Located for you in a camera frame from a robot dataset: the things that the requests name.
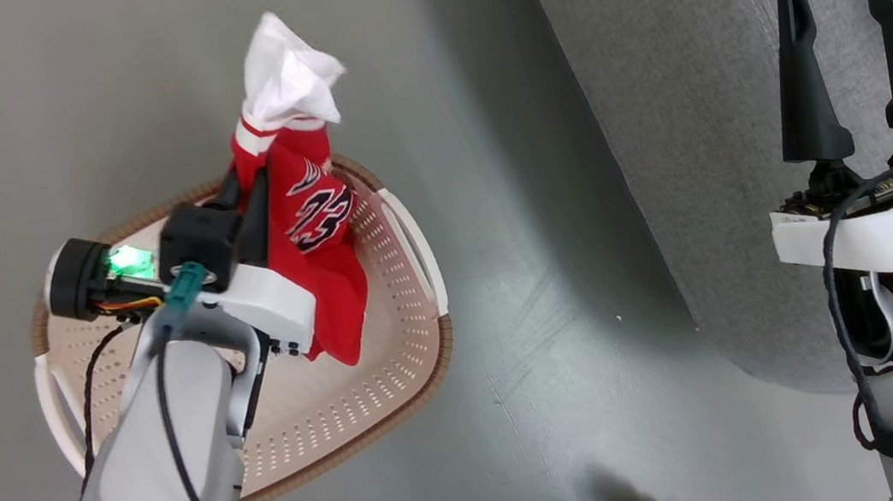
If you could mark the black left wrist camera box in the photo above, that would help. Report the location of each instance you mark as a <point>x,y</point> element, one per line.
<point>199,236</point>

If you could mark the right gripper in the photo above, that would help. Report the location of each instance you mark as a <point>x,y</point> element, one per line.
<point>885,236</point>

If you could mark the cream laundry basket brown rim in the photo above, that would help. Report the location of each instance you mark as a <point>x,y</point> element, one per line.
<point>392,361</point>

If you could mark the grey fabric sofa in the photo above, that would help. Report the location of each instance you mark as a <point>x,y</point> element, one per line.
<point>692,80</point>

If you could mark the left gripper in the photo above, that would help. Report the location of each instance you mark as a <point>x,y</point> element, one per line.
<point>272,303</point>

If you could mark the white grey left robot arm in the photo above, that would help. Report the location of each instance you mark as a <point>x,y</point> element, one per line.
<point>143,497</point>

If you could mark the red shorts white lining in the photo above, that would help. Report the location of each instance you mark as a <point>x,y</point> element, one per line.
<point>332,300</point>

